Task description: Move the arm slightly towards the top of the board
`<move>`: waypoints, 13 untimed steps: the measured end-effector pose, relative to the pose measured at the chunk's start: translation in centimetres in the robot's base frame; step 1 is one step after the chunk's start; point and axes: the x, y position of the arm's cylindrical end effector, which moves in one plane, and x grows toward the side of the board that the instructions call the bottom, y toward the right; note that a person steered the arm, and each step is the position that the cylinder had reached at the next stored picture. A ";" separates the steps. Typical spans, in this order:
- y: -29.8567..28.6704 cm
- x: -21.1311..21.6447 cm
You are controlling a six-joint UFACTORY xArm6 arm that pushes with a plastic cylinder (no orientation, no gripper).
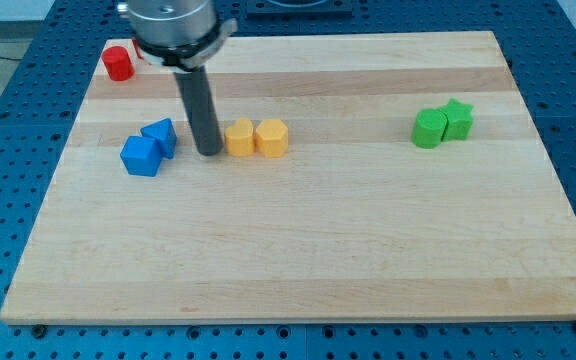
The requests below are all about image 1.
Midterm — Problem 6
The yellow hexagon block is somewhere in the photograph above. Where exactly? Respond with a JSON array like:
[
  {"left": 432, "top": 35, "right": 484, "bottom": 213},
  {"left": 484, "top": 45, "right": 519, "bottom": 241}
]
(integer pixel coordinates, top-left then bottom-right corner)
[{"left": 255, "top": 119, "right": 289, "bottom": 158}]

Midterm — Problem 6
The blue triangular prism block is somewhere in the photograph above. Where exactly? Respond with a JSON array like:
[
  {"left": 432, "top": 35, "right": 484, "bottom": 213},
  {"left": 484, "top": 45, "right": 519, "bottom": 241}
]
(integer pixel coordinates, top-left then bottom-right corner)
[{"left": 140, "top": 118, "right": 178, "bottom": 159}]

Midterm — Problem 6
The green star block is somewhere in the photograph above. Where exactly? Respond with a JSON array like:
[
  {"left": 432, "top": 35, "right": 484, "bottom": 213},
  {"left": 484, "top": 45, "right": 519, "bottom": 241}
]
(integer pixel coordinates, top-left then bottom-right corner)
[{"left": 438, "top": 98, "right": 474, "bottom": 141}]

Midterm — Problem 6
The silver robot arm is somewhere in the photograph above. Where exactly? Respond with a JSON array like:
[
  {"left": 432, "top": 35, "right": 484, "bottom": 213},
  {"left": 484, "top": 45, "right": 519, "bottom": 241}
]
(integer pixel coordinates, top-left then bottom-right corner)
[{"left": 116, "top": 0, "right": 238, "bottom": 156}]

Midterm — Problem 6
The light wooden board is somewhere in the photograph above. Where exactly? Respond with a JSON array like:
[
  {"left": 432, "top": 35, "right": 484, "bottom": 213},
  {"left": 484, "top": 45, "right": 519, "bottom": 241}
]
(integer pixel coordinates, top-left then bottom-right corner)
[{"left": 0, "top": 31, "right": 576, "bottom": 325}]

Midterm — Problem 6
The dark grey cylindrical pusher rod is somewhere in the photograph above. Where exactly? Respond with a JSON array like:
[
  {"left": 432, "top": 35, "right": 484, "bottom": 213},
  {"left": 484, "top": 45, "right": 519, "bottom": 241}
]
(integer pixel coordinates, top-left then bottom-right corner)
[{"left": 174, "top": 67, "right": 223, "bottom": 156}]

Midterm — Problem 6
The blue cube block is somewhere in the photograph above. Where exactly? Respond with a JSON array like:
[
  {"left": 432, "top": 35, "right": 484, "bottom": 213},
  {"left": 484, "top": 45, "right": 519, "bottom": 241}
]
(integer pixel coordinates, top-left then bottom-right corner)
[{"left": 120, "top": 136, "right": 162, "bottom": 177}]

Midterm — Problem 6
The red cylinder block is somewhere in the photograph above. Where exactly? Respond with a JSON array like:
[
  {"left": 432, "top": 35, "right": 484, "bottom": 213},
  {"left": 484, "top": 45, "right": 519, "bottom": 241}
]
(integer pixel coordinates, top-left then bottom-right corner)
[{"left": 101, "top": 46, "right": 134, "bottom": 81}]

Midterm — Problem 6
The green cylinder block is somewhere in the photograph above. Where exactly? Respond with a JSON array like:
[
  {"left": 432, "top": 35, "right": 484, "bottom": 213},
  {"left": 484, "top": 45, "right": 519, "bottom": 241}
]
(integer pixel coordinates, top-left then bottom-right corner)
[{"left": 411, "top": 108, "right": 448, "bottom": 149}]

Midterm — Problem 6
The yellow heart block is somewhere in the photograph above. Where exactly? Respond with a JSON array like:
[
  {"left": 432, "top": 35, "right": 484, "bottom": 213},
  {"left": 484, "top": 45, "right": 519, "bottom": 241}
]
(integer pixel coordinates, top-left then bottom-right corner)
[{"left": 224, "top": 118, "right": 255, "bottom": 157}]

